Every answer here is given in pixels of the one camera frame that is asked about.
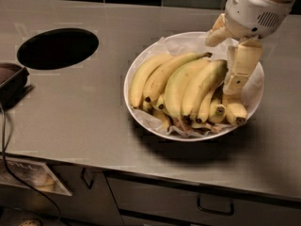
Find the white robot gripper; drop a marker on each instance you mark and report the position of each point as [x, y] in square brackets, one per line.
[253, 14]

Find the white bowl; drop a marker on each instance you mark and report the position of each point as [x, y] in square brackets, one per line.
[189, 42]

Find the middle greenish yellow banana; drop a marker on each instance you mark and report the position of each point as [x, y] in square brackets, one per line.
[177, 83]

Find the short banana dark tip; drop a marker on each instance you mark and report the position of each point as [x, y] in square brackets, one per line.
[217, 111]

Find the small banana under top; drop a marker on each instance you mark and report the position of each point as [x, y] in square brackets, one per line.
[204, 109]

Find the white paper liner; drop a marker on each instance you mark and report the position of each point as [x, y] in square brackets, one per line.
[251, 93]

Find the dark brown container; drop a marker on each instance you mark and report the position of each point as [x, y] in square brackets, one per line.
[13, 79]

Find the printed sign on cabinet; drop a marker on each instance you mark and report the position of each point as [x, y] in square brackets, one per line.
[36, 174]

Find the black drawer handle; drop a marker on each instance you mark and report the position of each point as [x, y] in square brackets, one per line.
[215, 205]

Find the black cabinet door handle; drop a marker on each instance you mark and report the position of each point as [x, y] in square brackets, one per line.
[87, 177]

